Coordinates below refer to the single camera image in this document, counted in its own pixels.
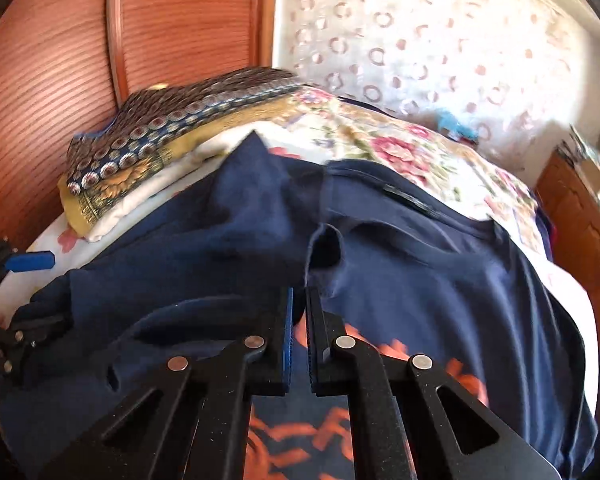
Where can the brown circle patterned pillow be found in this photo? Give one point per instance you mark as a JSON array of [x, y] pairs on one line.
[[180, 115]]

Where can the wooden sideboard cabinet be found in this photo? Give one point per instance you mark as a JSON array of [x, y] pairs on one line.
[[580, 230]]

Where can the floral bed sheet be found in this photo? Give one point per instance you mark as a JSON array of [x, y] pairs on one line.
[[380, 145]]

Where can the blue plastic bag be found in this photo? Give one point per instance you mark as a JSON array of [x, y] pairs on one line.
[[452, 122]]

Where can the wooden slatted wardrobe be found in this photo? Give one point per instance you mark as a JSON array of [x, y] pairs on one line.
[[55, 85]]

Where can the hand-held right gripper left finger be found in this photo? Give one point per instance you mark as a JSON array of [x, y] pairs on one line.
[[287, 345]]

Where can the navy t-shirt with orange print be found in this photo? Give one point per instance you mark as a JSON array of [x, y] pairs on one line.
[[405, 240]]

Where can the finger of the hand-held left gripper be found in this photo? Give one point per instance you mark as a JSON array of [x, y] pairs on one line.
[[30, 261], [27, 337]]

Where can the cardboard box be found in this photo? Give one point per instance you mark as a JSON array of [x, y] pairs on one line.
[[592, 172]]

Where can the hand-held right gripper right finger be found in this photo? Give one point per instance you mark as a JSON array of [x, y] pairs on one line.
[[311, 345]]

